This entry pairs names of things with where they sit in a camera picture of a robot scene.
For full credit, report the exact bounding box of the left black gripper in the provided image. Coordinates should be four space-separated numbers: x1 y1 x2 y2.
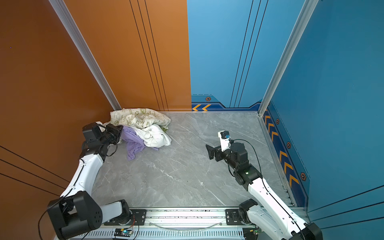
100 124 122 149

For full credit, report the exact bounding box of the cream green patterned cloth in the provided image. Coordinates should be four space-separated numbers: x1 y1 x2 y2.
104 108 171 129

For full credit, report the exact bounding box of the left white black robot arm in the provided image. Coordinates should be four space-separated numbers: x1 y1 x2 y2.
47 123 132 240

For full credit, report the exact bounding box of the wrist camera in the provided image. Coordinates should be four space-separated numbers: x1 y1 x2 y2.
218 131 231 152
82 123 102 143

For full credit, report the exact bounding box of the right aluminium corner post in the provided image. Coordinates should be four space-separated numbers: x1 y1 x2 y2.
258 0 319 117

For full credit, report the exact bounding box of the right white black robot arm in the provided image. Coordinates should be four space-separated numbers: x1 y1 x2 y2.
206 143 323 240

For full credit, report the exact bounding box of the green circuit board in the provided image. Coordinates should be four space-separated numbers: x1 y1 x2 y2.
114 228 134 238
243 228 259 240

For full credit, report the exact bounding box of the left green circuit board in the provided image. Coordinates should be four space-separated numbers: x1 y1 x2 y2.
114 228 134 238

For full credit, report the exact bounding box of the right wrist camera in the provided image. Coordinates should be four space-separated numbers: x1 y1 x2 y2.
218 131 231 152

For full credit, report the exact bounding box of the right green circuit board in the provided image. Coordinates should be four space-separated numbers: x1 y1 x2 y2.
243 228 259 240

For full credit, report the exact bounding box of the aluminium front rail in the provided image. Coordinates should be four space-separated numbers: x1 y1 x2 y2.
53 206 310 240

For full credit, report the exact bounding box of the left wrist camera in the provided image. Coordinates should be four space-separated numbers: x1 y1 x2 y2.
82 123 102 143

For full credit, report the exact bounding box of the aluminium corner post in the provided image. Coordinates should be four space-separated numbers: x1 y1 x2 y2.
258 0 319 117
49 0 122 111

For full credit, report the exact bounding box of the white cloth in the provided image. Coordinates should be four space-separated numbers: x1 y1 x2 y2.
135 124 172 148

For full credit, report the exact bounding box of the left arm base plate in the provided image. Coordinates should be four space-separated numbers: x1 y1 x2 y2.
104 209 147 226

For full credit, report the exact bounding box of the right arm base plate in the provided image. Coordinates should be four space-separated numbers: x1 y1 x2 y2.
225 209 246 226

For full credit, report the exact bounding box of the purple cloth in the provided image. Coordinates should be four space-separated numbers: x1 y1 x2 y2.
121 126 160 161

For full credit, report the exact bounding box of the left aluminium corner post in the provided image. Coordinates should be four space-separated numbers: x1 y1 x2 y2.
49 0 122 111

